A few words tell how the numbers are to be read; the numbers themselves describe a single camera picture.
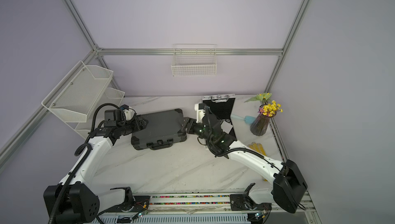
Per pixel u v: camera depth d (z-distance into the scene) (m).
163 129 0.93
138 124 0.73
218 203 0.75
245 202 0.65
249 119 1.07
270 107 0.81
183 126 0.64
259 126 0.93
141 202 0.73
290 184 0.40
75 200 0.39
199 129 0.65
